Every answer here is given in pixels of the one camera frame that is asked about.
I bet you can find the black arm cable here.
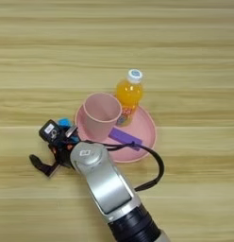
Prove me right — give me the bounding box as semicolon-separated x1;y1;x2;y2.
84;140;165;193

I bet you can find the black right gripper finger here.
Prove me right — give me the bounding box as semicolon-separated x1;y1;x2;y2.
64;124;80;139
28;154;60;178

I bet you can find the pink round plate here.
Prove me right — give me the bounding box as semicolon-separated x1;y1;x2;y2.
75;103;158;164

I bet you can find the small black box white label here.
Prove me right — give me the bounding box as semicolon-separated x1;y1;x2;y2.
38;119;65;143

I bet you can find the purple rectangular block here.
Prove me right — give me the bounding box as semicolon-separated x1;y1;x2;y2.
108;127;143;151

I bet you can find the pink plastic cup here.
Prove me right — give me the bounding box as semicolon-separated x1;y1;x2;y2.
82;92;123;143

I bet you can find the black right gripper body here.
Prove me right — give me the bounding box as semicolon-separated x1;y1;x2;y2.
48;134;80;169

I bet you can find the orange juice bottle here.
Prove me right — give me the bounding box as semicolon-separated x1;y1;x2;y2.
114;68;144;128

